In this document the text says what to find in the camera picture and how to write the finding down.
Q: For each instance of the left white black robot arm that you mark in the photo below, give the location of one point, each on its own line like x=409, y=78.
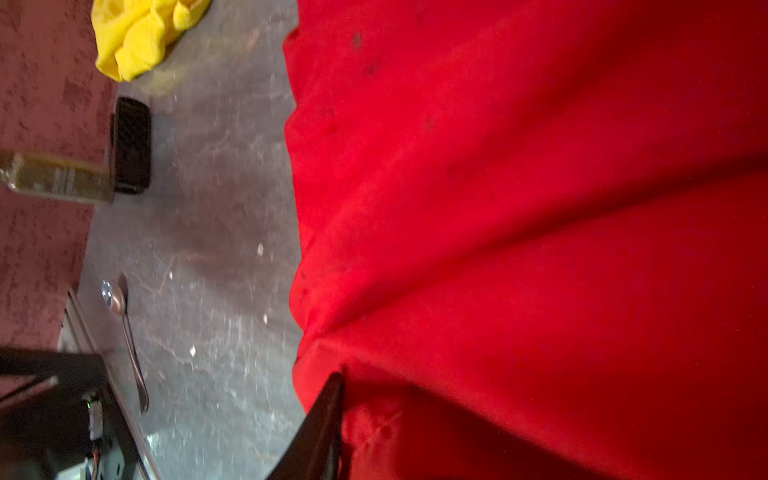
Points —
x=62, y=419

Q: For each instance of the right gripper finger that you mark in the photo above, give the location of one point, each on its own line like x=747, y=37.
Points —
x=315, y=451

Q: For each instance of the red shorts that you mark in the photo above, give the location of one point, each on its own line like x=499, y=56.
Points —
x=534, y=235

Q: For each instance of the small brown glass jar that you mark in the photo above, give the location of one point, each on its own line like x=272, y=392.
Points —
x=57, y=178

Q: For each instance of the metal spoon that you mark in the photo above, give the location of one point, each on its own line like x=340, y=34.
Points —
x=115, y=294

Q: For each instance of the yellow shorts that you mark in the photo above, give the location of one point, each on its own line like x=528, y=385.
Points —
x=133, y=36

